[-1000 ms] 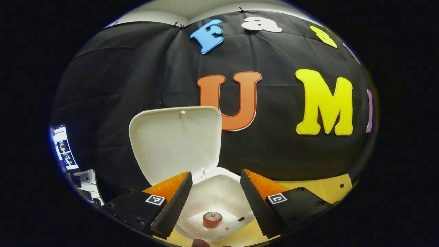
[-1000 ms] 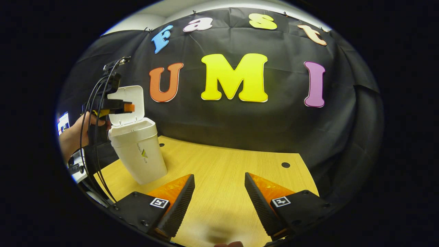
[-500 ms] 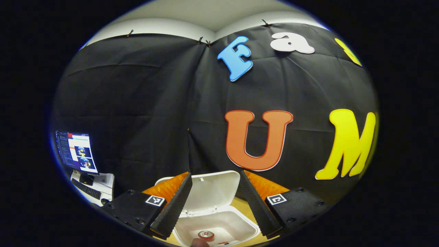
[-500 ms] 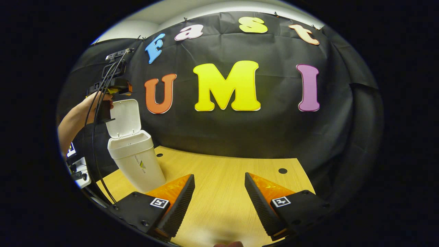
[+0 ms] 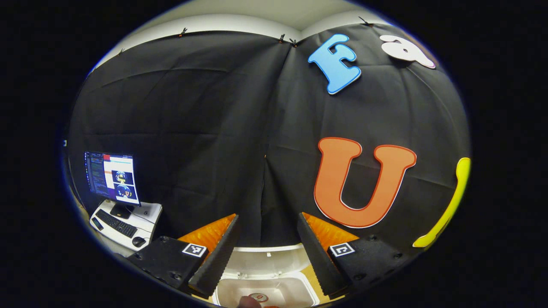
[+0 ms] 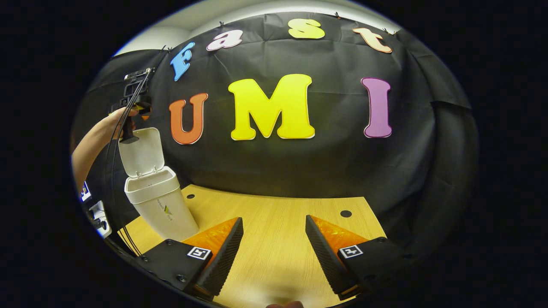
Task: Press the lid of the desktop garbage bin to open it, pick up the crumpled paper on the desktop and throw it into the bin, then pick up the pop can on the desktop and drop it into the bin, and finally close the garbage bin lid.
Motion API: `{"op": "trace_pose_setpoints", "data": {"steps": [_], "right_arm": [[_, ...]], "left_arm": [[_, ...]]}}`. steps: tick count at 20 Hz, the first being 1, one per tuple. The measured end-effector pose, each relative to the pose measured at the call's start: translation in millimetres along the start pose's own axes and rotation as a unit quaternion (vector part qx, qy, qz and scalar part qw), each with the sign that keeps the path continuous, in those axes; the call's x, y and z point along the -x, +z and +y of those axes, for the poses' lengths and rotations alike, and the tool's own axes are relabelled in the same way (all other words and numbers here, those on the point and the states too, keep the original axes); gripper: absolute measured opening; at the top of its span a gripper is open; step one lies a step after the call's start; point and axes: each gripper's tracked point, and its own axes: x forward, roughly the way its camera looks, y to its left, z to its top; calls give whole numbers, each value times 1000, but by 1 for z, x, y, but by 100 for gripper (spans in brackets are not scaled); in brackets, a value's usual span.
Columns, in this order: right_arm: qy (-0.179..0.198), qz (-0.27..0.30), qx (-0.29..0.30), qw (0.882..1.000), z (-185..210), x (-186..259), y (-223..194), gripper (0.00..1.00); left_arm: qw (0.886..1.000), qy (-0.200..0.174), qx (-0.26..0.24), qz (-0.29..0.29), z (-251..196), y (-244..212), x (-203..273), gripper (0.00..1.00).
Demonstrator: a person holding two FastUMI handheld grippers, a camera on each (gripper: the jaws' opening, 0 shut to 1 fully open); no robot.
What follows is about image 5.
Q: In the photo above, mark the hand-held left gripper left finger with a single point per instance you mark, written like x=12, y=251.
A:
x=218, y=261

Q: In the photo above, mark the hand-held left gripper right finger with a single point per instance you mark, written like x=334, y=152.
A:
x=319, y=261

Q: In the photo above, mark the white desktop garbage bin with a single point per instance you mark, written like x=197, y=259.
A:
x=265, y=261

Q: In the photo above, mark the red pop can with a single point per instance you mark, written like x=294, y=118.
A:
x=260, y=296

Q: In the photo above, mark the black computer mouse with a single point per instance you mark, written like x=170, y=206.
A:
x=138, y=241

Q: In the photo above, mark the white side desk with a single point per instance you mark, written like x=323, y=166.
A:
x=147, y=214

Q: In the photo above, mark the black keyboard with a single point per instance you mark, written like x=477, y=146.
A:
x=115, y=223

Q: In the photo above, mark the black monitor stand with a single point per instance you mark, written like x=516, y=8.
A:
x=121, y=210

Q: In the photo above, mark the small dark device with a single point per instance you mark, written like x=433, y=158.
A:
x=97, y=223

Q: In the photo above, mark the black backdrop cloth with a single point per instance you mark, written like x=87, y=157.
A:
x=192, y=128

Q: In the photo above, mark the computer monitor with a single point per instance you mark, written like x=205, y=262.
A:
x=107, y=175

